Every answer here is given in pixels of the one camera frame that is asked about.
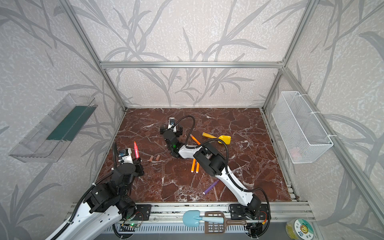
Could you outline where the green tape roll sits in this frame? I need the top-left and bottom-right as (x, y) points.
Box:
(286, 219), (315, 240)

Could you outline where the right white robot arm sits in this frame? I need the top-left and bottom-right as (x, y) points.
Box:
(160, 127), (271, 221)

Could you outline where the yellow toy scoop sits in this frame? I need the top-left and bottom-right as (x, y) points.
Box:
(202, 132), (232, 145)

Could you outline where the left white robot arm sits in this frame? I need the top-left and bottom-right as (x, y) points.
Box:
(47, 158), (145, 240)

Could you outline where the white wire basket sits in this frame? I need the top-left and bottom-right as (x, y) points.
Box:
(272, 91), (334, 164)

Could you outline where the clear plastic wall shelf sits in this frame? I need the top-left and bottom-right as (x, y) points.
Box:
(9, 94), (98, 163)

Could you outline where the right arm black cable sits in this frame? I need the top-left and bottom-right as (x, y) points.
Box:
(173, 115), (272, 229)

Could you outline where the pink marker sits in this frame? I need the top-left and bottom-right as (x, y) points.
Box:
(134, 142), (140, 159)

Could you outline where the aluminium front rail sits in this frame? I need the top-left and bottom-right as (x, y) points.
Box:
(62, 201), (316, 224)

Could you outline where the purple marker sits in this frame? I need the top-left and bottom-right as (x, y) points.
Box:
(203, 180), (220, 195)

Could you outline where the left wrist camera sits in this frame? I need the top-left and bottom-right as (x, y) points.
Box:
(118, 148), (133, 164)

